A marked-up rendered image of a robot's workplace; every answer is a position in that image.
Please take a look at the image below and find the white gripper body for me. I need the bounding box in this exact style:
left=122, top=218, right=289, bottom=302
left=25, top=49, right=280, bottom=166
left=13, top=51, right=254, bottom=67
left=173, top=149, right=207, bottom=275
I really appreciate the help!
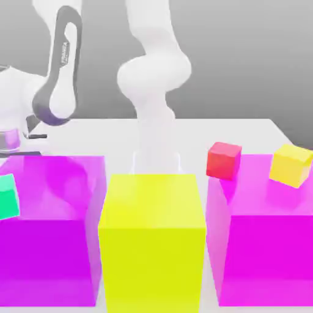
left=0, top=147, right=49, bottom=160

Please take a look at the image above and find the small green cube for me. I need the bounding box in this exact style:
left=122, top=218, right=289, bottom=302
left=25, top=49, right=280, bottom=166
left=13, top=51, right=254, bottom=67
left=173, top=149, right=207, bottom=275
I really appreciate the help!
left=0, top=174, right=21, bottom=221

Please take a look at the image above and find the small red cube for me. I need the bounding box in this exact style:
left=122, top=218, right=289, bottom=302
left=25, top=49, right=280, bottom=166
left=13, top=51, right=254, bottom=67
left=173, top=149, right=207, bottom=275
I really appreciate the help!
left=205, top=141, right=243, bottom=181

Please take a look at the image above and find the small yellow cube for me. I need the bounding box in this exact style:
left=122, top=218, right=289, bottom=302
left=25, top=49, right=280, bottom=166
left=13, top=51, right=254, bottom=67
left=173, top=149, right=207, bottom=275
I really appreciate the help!
left=268, top=143, right=313, bottom=189

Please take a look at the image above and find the large purple box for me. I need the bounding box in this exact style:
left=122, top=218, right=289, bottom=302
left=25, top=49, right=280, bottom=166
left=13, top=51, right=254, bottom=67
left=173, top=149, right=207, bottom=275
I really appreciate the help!
left=0, top=155, right=108, bottom=307

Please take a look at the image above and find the large yellow box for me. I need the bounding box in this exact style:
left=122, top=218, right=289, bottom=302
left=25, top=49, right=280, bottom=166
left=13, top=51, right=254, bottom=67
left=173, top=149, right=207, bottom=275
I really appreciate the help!
left=97, top=173, right=207, bottom=313

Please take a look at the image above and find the large magenta box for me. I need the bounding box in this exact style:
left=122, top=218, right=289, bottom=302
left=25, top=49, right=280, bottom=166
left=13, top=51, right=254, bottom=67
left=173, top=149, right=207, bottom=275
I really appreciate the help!
left=205, top=153, right=313, bottom=307

